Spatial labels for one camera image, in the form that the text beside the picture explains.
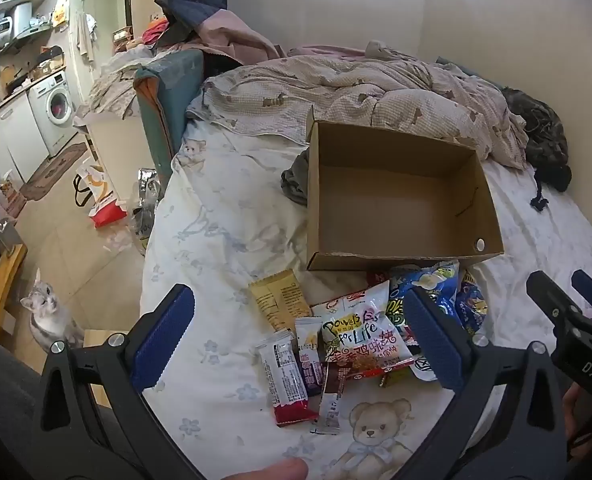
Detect yellow and blue chip bag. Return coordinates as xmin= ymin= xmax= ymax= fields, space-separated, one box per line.
xmin=387 ymin=259 xmax=461 ymax=346

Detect dark camouflage garment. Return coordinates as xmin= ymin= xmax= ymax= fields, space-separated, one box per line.
xmin=501 ymin=87 xmax=573 ymax=211

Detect beige wafer packet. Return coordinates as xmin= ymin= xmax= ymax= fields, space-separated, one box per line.
xmin=248 ymin=268 xmax=315 ymax=333

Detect brown stick packet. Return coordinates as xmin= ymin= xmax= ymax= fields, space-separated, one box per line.
xmin=310 ymin=361 xmax=351 ymax=436

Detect clear plastic bag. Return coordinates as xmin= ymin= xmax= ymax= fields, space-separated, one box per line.
xmin=128 ymin=167 xmax=164 ymax=256

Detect patterned cloth pile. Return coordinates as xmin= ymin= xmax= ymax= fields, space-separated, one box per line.
xmin=88 ymin=55 xmax=149 ymax=121

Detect white red snack bag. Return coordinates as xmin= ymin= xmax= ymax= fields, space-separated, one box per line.
xmin=310 ymin=280 xmax=417 ymax=380

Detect person's right hand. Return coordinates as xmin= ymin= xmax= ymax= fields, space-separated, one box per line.
xmin=562 ymin=382 xmax=592 ymax=445

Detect teal cushion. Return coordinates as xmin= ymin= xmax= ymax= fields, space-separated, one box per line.
xmin=134 ymin=49 xmax=205 ymax=188

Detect white printed bedsheet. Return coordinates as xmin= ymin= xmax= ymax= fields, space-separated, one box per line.
xmin=140 ymin=120 xmax=592 ymax=480

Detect red cloth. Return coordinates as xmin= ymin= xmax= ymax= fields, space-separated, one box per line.
xmin=143 ymin=20 xmax=169 ymax=46

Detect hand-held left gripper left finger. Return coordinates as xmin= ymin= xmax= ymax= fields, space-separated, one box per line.
xmin=40 ymin=284 xmax=211 ymax=480

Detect grey cloth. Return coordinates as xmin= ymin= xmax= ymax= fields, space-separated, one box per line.
xmin=282 ymin=150 xmax=311 ymax=207

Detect beige checked quilt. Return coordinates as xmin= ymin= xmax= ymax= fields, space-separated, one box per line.
xmin=186 ymin=52 xmax=532 ymax=171

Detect red white bar packet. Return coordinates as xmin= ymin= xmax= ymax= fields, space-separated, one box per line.
xmin=255 ymin=331 xmax=315 ymax=428

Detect purple snack packet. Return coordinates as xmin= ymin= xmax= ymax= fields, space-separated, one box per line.
xmin=294 ymin=316 xmax=327 ymax=396

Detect white floor cabinet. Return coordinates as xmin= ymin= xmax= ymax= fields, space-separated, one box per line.
xmin=0 ymin=92 xmax=44 ymax=183

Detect pink cloth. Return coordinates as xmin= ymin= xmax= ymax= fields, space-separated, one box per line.
xmin=196 ymin=10 xmax=281 ymax=66

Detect person's left hand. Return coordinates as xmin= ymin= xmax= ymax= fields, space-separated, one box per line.
xmin=225 ymin=458 xmax=309 ymax=480

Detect small white packet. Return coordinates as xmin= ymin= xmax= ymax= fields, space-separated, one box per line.
xmin=408 ymin=354 xmax=441 ymax=382

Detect cardboard box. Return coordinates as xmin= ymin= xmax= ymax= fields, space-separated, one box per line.
xmin=305 ymin=105 xmax=505 ymax=272

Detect yellow hanging bag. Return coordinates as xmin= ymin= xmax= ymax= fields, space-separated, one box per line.
xmin=50 ymin=0 xmax=71 ymax=28

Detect dark hanging jacket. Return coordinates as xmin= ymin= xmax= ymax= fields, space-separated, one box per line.
xmin=154 ymin=0 xmax=229 ymax=46

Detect white red shopping bag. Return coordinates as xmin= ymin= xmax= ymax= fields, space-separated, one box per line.
xmin=73 ymin=157 xmax=128 ymax=229

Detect hanging white towel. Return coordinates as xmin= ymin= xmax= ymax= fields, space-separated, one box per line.
xmin=76 ymin=10 xmax=96 ymax=63

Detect wooden chair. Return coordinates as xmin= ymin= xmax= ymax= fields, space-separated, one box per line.
xmin=0 ymin=222 xmax=29 ymax=341

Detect brown floor rug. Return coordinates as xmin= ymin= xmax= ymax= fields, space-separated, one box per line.
xmin=20 ymin=142 xmax=89 ymax=202

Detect grey white cat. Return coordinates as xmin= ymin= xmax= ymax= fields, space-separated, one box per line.
xmin=20 ymin=269 xmax=84 ymax=351

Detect blue snack bag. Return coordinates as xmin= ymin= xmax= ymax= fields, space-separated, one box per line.
xmin=455 ymin=269 xmax=488 ymax=338

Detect white washing machine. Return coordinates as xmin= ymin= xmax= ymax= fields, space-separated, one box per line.
xmin=27 ymin=71 xmax=79 ymax=157

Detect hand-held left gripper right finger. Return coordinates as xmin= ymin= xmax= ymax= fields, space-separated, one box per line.
xmin=401 ymin=285 xmax=569 ymax=480

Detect white water heater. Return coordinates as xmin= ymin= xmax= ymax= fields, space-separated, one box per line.
xmin=8 ymin=2 xmax=34 ymax=33

